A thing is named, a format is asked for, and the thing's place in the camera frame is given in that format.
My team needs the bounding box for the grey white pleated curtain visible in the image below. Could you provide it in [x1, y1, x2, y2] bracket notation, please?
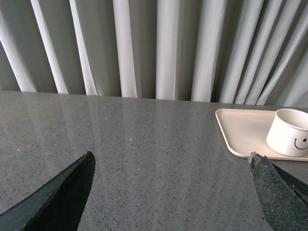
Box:
[0, 0, 308, 107]

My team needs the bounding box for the beige rectangular plastic tray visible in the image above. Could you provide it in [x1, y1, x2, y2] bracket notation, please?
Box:
[215, 108, 308, 162]

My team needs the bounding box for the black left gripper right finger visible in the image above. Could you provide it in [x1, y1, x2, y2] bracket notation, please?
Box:
[248, 152, 308, 231]

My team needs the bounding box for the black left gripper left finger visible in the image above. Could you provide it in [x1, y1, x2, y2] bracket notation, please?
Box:
[0, 152, 95, 231]

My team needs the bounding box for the white smiley face mug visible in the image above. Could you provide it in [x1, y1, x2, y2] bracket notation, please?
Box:
[266, 108, 308, 157]

